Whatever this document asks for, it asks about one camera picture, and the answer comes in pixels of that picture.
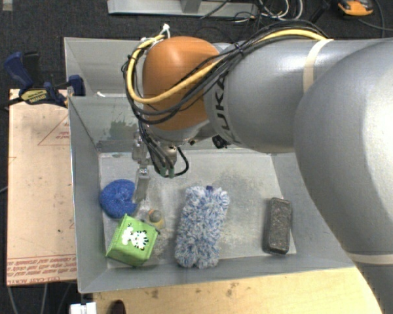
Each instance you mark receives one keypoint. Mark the blue and white fluffy cloth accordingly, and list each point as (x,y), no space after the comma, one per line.
(201,227)

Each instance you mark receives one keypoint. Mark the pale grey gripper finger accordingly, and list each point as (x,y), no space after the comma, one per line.
(142,188)

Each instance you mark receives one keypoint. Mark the grey metal bin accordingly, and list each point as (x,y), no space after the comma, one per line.
(249,182)

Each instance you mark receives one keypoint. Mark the dark green flat block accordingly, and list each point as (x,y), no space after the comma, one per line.
(277,226)

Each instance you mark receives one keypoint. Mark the blue round scrubber sponge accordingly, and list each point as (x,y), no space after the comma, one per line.
(116,198)

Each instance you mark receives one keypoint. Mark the green box with tiger print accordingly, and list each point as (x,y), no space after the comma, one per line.
(131,240)

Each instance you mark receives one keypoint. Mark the black cylinder on white bracket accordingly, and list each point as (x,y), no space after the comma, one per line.
(219,141)

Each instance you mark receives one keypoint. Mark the brown cardboard board, red print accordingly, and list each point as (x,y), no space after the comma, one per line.
(39,188)

